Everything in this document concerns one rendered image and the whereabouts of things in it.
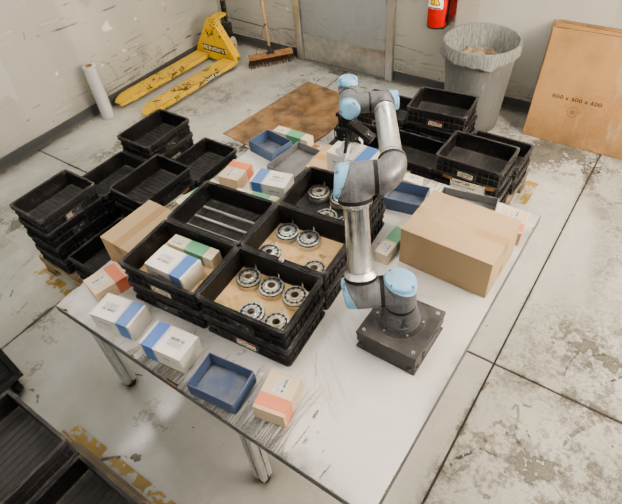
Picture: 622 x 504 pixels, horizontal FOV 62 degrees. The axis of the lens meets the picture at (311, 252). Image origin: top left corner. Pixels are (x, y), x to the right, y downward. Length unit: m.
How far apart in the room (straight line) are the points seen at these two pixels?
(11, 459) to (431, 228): 1.90
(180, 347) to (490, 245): 1.27
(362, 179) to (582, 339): 1.86
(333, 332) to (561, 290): 1.66
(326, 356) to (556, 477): 1.22
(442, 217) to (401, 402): 0.81
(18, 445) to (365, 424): 1.38
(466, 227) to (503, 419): 1.01
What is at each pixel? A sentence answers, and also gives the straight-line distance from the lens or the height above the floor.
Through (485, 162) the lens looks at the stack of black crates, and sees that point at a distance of 3.33.
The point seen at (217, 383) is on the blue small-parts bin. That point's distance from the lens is 2.04.
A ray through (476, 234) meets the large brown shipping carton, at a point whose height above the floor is 0.90.
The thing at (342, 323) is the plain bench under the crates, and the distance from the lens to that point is 2.13.
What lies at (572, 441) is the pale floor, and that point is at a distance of 2.83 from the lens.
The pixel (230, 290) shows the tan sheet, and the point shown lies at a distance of 2.13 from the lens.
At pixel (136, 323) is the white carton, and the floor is 0.77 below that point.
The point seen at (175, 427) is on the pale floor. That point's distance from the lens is 2.82.
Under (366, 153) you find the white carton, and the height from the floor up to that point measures 1.14.
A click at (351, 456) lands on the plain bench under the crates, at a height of 0.70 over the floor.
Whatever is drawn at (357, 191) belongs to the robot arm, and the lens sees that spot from 1.67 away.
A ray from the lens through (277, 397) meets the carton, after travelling 1.89.
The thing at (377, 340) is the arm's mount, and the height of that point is 0.80.
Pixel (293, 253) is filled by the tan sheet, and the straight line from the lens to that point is 2.22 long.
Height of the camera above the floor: 2.41
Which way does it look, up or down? 45 degrees down
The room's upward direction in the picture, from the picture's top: 6 degrees counter-clockwise
